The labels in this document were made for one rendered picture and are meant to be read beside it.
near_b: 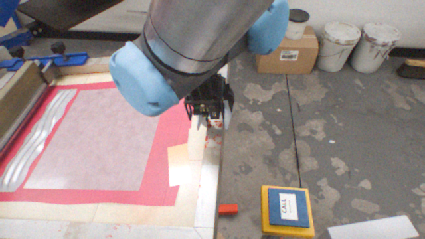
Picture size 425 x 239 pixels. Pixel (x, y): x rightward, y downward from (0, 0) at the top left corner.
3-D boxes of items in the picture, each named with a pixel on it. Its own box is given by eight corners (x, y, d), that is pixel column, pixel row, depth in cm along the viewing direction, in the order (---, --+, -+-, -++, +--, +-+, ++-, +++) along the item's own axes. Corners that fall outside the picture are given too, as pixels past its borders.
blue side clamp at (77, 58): (96, 68, 94) (86, 51, 88) (91, 77, 91) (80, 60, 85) (25, 74, 99) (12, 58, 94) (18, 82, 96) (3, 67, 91)
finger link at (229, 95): (218, 115, 60) (204, 87, 53) (218, 109, 61) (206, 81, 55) (238, 111, 58) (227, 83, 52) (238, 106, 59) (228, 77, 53)
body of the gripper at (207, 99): (188, 123, 53) (172, 77, 44) (194, 93, 59) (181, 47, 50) (226, 121, 52) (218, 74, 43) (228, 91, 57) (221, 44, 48)
